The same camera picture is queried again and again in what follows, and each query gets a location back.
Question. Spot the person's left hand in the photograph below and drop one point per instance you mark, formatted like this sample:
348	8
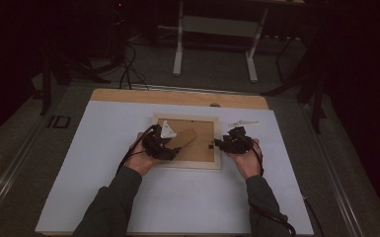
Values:
141	163

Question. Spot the black metal stand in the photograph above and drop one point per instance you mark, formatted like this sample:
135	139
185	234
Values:
46	82
317	98

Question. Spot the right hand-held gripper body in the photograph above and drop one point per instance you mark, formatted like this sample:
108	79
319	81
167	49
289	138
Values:
238	143

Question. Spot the black floor socket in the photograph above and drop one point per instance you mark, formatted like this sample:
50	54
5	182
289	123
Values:
59	121

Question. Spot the metal floor rail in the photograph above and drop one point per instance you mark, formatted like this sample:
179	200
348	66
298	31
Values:
6	177
339	184

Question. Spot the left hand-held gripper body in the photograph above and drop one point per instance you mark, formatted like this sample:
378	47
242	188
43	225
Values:
156	144

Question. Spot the white metal desk frame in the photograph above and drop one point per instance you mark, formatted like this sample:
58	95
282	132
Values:
217	26

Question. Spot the wooden picture frame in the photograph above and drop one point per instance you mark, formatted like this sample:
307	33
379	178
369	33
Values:
202	151

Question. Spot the person's right hand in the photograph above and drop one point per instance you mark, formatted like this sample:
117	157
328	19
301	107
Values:
248	164

